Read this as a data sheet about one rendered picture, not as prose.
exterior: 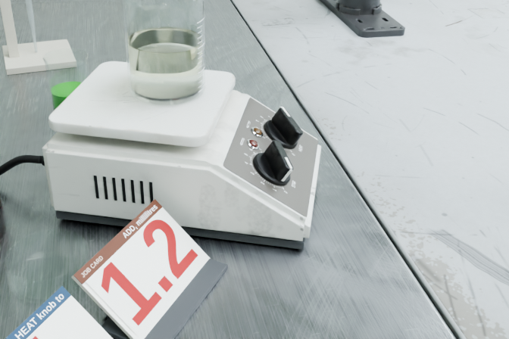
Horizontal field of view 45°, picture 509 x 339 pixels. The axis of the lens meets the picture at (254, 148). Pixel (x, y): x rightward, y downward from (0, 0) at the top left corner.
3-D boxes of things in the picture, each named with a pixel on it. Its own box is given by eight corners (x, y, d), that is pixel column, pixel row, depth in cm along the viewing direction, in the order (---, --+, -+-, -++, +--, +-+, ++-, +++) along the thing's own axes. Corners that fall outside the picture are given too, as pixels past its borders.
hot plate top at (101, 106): (237, 81, 53) (237, 71, 53) (206, 150, 43) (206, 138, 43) (104, 68, 55) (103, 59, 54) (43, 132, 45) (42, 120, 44)
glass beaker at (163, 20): (141, 76, 53) (134, -25, 48) (214, 82, 52) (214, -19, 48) (113, 112, 47) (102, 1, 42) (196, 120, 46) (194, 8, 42)
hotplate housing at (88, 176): (319, 165, 57) (327, 85, 53) (307, 256, 46) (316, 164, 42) (88, 140, 60) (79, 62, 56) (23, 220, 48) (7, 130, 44)
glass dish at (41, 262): (107, 276, 43) (104, 252, 42) (37, 318, 40) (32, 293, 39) (63, 241, 46) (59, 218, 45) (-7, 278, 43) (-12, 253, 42)
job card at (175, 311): (228, 268, 44) (229, 222, 42) (160, 357, 37) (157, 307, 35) (155, 244, 46) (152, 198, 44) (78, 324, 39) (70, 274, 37)
